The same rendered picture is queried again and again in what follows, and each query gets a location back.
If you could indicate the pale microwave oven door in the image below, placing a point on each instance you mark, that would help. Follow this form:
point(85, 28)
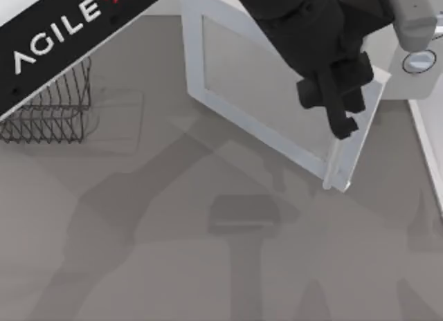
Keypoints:
point(256, 82)

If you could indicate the grey microwave knob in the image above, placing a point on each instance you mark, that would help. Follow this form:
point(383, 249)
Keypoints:
point(418, 59)

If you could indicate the pale microwave oven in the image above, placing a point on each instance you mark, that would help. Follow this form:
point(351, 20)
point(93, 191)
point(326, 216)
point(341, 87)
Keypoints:
point(427, 82)

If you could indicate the pale grey rounded box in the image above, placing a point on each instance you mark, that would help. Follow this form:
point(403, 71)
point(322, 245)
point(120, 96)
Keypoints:
point(413, 21)

